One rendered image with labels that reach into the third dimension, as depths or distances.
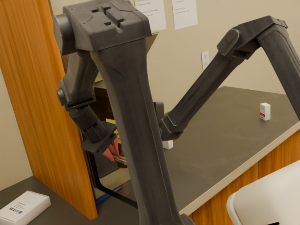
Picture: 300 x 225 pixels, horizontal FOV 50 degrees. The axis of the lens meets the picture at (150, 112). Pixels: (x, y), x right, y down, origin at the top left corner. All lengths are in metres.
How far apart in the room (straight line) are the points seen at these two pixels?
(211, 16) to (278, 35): 1.47
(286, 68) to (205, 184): 0.61
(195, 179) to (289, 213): 0.86
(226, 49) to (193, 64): 1.29
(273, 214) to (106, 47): 0.30
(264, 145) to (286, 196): 1.07
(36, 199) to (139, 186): 0.89
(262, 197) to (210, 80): 0.51
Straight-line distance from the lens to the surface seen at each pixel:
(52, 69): 0.98
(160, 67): 1.93
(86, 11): 0.43
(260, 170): 1.58
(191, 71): 2.14
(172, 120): 1.00
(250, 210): 0.51
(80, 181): 1.10
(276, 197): 0.46
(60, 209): 1.29
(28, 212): 1.26
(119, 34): 0.39
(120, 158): 0.94
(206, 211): 1.32
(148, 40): 1.16
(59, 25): 0.45
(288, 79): 0.80
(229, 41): 0.86
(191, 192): 1.22
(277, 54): 0.82
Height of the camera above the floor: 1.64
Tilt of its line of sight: 20 degrees down
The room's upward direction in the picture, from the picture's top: 8 degrees counter-clockwise
